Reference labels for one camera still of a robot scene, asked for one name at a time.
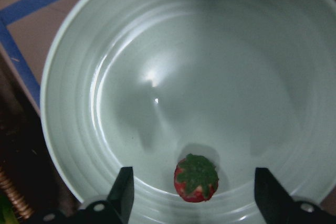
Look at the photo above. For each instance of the light green plate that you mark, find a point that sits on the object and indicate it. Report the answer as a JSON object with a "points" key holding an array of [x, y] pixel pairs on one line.
{"points": [[143, 83]]}

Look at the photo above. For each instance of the brown wicker basket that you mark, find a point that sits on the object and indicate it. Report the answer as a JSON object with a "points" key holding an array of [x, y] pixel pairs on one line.
{"points": [[15, 197]]}

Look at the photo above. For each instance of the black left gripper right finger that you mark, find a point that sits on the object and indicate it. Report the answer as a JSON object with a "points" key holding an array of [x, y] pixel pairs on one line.
{"points": [[277, 206]]}

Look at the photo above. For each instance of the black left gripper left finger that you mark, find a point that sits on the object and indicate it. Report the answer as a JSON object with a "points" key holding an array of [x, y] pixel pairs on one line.
{"points": [[116, 208]]}

